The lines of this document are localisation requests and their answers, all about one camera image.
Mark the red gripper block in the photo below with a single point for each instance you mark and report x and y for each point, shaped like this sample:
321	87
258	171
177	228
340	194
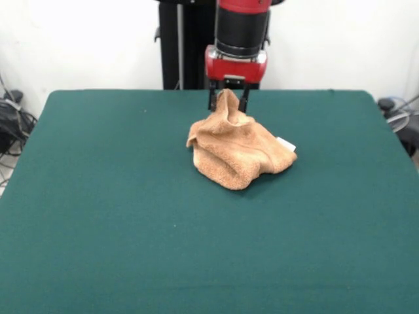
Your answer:
235	68

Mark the tan terry towel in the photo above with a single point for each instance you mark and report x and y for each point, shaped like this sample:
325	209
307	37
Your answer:
235	153

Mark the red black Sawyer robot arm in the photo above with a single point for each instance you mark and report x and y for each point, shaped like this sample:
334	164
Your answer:
240	29

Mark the dark green table cloth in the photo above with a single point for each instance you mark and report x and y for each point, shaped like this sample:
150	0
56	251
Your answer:
98	212

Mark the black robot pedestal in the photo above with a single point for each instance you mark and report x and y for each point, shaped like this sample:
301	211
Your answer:
193	49

